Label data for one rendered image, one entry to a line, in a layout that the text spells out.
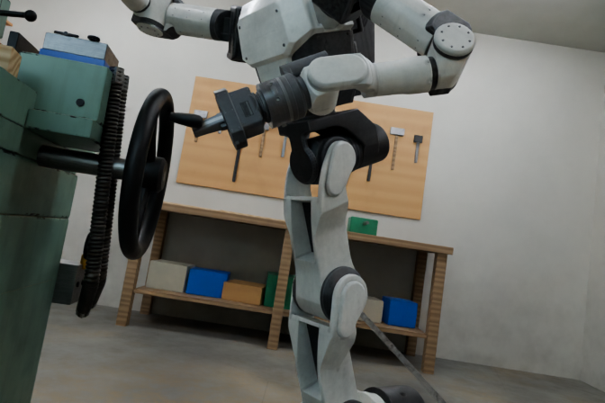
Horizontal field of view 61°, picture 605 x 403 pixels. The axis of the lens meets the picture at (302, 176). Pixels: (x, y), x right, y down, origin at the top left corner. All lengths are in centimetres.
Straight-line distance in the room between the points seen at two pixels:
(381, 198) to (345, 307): 294
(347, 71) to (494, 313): 367
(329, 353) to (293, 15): 81
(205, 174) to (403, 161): 162
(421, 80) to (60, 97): 63
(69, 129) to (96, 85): 8
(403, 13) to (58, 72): 65
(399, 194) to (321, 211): 300
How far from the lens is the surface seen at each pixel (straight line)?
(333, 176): 125
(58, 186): 105
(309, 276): 133
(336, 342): 132
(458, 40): 103
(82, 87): 87
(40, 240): 102
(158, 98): 82
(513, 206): 451
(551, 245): 462
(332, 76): 94
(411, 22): 108
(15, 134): 84
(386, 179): 421
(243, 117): 93
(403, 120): 432
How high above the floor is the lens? 74
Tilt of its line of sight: 7 degrees up
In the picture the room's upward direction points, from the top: 9 degrees clockwise
